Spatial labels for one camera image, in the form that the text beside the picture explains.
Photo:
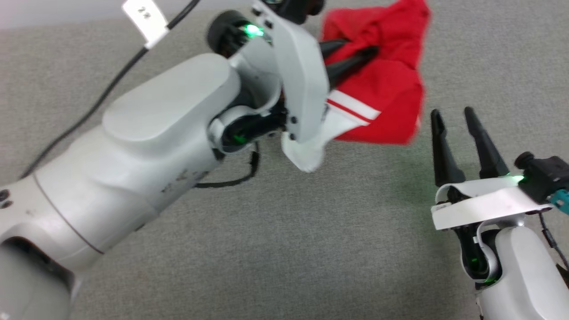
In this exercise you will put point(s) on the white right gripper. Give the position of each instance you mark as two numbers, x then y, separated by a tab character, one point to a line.
484	202

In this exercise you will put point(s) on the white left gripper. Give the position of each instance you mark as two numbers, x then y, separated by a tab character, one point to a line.
302	84

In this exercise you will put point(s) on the red garment with white stripes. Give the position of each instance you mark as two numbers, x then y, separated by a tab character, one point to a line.
391	89

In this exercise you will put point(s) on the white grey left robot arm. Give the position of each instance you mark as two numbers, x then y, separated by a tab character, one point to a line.
155	111

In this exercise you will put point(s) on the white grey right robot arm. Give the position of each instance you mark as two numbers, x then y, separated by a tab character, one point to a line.
524	271

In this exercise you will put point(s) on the teal connector plug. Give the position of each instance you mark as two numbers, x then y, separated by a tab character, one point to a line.
561	198

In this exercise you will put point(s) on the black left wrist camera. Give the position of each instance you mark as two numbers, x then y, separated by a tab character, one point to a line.
295	9

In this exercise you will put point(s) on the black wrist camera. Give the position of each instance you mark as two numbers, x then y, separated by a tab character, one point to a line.
295	9
544	175

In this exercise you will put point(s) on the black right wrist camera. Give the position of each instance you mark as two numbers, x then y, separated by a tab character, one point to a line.
544	175

